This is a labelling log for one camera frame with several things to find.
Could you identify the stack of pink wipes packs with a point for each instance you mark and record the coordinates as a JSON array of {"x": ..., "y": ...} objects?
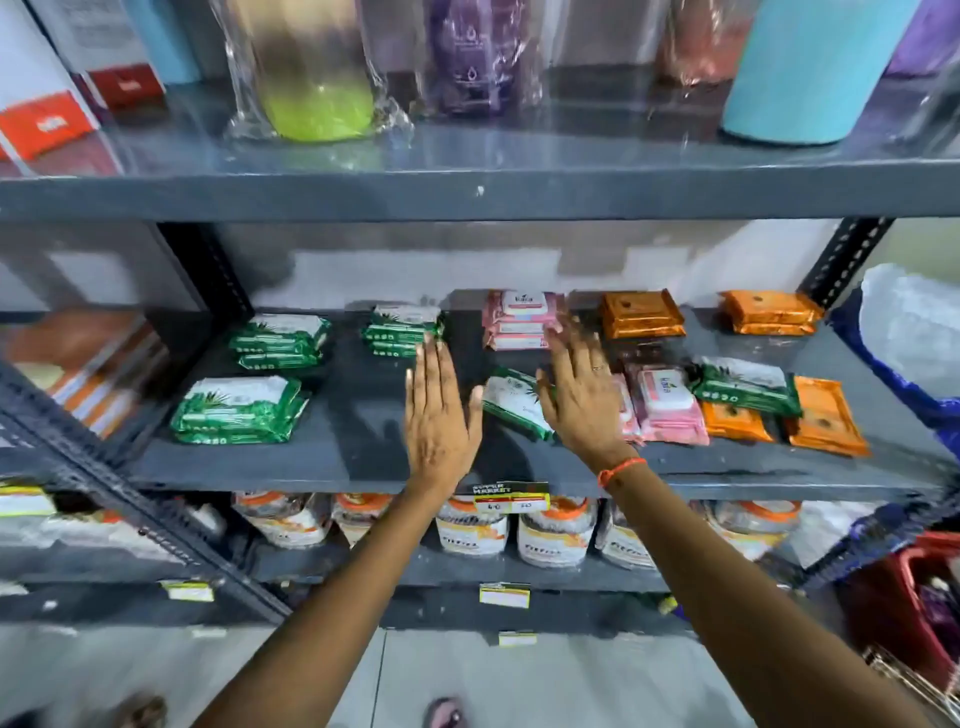
[{"x": 517, "y": 319}]

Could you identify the white and yellow price tag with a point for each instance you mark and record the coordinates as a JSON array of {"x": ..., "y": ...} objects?
[
  {"x": 517, "y": 639},
  {"x": 26, "y": 501},
  {"x": 505, "y": 595},
  {"x": 187, "y": 591}
]

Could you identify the person's right forearm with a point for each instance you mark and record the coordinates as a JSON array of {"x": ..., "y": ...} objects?
[{"x": 750, "y": 607}]

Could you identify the person's right hand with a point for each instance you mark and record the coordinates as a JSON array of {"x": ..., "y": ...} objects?
[{"x": 585, "y": 412}]

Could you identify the grey metal shelf rack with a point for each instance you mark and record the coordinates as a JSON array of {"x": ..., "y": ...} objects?
[{"x": 480, "y": 187}]

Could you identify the person's left middle finger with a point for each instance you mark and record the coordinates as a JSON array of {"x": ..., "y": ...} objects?
[{"x": 436, "y": 367}]

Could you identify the blue plastic bag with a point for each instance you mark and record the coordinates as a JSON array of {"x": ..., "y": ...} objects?
[{"x": 900, "y": 352}]

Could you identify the stack of green wipes packs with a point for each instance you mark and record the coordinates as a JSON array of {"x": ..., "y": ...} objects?
[
  {"x": 240, "y": 411},
  {"x": 397, "y": 326},
  {"x": 281, "y": 341}
]

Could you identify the lilac bottle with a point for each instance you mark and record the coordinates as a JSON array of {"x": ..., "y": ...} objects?
[{"x": 930, "y": 34}]

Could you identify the person's left forearm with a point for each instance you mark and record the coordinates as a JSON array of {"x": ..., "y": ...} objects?
[{"x": 322, "y": 622}]

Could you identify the stack of orange wipes packs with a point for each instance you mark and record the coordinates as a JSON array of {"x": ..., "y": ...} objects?
[
  {"x": 771, "y": 311},
  {"x": 641, "y": 313}
]

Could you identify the brown sandal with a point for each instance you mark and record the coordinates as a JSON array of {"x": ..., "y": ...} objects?
[{"x": 139, "y": 714}]

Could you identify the person's left hand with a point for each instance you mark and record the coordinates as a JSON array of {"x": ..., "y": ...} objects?
[{"x": 439, "y": 439}]

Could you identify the light blue bottle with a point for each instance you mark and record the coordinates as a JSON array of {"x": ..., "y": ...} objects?
[{"x": 161, "y": 37}]

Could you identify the white box with red label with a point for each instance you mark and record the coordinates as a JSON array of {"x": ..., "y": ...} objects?
[
  {"x": 105, "y": 60},
  {"x": 37, "y": 97}
]

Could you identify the wrapped purple bottle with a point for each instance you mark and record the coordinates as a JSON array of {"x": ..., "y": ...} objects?
[{"x": 476, "y": 52}]

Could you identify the wrapped pink bottle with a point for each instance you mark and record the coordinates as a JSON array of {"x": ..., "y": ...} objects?
[{"x": 701, "y": 37}]

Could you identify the person's right little finger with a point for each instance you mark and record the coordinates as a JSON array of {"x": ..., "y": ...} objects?
[{"x": 611, "y": 379}]

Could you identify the orange and white boxes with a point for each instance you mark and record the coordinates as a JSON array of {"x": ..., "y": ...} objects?
[{"x": 90, "y": 367}]

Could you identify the pink sandal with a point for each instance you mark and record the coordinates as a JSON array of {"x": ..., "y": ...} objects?
[{"x": 445, "y": 714}]

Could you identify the yellow and black price tag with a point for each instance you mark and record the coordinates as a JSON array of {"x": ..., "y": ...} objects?
[{"x": 511, "y": 498}]

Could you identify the white packets pile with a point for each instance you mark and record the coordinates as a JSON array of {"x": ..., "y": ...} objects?
[{"x": 82, "y": 536}]

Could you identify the red plastic basket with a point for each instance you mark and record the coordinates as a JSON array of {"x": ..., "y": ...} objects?
[{"x": 900, "y": 600}]

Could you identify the wrapped yellow-green bottle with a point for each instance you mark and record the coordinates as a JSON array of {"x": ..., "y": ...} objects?
[{"x": 315, "y": 75}]

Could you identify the grey metal side rack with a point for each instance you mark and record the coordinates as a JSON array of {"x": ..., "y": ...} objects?
[{"x": 112, "y": 495}]

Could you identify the pink wet wipes pack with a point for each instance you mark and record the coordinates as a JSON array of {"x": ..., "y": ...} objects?
[
  {"x": 667, "y": 405},
  {"x": 625, "y": 412}
]

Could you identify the orange wet wipes pack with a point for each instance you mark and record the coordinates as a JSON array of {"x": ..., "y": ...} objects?
[
  {"x": 825, "y": 416},
  {"x": 735, "y": 421}
]

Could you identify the person's right thumb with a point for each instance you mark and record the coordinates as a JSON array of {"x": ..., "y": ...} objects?
[{"x": 547, "y": 409}]

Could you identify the large teal bottle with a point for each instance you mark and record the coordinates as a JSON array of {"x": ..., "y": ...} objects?
[{"x": 814, "y": 67}]

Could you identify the orange thread wristband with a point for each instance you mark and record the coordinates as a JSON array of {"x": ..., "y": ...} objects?
[{"x": 619, "y": 468}]

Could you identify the green wet wipes pack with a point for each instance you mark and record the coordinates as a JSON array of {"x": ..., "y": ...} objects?
[
  {"x": 514, "y": 401},
  {"x": 742, "y": 384}
]

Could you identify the person's left little finger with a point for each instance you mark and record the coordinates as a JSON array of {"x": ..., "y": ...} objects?
[{"x": 411, "y": 390}]

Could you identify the person's left thumb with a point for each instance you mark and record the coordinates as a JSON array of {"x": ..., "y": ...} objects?
[{"x": 476, "y": 409}]

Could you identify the person's right middle finger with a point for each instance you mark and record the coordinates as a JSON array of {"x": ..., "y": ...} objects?
[{"x": 579, "y": 352}]

